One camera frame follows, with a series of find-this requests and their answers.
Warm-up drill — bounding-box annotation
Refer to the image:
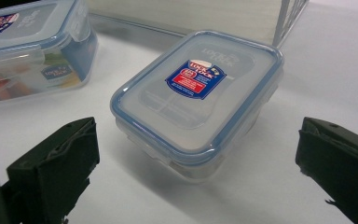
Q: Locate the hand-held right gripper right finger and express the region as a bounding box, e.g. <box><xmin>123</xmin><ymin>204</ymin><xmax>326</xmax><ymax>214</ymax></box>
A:
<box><xmin>295</xmin><ymin>117</ymin><xmax>358</xmax><ymax>224</ymax></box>

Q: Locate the white wire rack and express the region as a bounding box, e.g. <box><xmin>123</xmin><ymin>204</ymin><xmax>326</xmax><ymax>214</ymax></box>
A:
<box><xmin>86</xmin><ymin>0</ymin><xmax>310</xmax><ymax>49</ymax></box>

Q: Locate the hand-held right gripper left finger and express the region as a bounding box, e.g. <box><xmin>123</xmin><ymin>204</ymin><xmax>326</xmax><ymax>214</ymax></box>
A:
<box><xmin>7</xmin><ymin>117</ymin><xmax>101</xmax><ymax>224</ymax></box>

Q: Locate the large clear plastic food container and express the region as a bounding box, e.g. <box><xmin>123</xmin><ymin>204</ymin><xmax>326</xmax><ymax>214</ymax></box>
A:
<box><xmin>0</xmin><ymin>0</ymin><xmax>99</xmax><ymax>105</ymax></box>

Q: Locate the small clear plastic food container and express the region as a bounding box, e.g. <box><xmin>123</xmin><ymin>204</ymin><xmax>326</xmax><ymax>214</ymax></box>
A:
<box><xmin>109</xmin><ymin>30</ymin><xmax>284</xmax><ymax>184</ymax></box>

